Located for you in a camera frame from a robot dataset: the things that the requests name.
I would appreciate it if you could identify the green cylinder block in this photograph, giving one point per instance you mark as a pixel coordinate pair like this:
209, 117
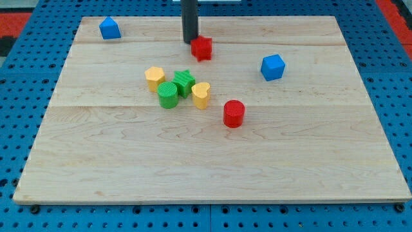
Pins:
168, 95

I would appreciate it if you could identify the light wooden board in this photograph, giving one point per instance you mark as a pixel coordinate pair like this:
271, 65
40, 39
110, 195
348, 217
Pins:
310, 137

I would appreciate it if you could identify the red cylinder block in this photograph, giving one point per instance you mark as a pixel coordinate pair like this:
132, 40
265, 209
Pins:
233, 113

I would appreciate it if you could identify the green star block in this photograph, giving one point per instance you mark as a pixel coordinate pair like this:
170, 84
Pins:
184, 82

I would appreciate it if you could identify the red star block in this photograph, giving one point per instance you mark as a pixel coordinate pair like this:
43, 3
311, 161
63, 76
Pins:
201, 48

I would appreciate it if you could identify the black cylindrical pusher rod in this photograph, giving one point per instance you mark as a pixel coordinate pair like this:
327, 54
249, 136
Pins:
189, 14

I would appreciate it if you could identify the yellow heart block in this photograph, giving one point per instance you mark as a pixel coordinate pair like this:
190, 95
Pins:
201, 93

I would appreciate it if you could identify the blue pentagon block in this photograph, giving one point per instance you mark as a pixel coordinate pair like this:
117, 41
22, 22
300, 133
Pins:
109, 29

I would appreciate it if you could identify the yellow hexagon block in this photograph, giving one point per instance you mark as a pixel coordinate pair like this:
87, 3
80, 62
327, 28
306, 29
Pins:
154, 77

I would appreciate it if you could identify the blue cube block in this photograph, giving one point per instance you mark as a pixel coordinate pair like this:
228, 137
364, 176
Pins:
272, 67

